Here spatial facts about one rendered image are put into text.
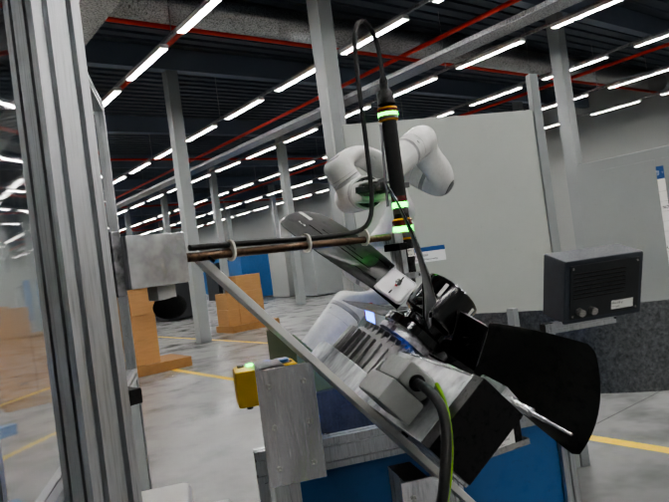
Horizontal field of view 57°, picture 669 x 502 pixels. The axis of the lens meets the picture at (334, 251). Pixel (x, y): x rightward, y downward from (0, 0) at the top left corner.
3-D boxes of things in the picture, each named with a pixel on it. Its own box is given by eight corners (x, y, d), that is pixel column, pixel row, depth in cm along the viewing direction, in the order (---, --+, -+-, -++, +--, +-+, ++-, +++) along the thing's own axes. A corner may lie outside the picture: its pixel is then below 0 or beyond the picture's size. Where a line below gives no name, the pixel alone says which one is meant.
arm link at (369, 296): (330, 311, 212) (367, 259, 220) (374, 340, 206) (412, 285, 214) (327, 298, 201) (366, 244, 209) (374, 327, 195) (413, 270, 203)
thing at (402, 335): (446, 376, 114) (452, 369, 114) (392, 327, 112) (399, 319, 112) (418, 366, 127) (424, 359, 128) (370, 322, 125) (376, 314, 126)
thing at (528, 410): (426, 364, 114) (570, 445, 82) (420, 357, 113) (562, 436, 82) (434, 355, 114) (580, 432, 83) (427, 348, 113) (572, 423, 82)
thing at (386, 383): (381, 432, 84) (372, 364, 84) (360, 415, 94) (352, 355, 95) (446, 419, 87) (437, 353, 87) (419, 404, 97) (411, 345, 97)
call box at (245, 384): (240, 414, 151) (234, 373, 152) (237, 406, 161) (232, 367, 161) (303, 403, 155) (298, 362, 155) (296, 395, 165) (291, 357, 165)
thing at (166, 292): (163, 321, 83) (159, 286, 83) (147, 322, 86) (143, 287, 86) (194, 315, 87) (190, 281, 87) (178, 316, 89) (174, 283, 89)
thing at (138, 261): (122, 297, 77) (114, 230, 77) (97, 300, 82) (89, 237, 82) (191, 287, 85) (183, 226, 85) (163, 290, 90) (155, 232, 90)
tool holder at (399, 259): (408, 279, 124) (402, 231, 124) (380, 282, 128) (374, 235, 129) (432, 275, 131) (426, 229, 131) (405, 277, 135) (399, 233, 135)
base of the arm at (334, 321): (281, 341, 205) (313, 299, 212) (323, 376, 209) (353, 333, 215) (297, 341, 188) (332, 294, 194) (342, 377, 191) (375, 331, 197)
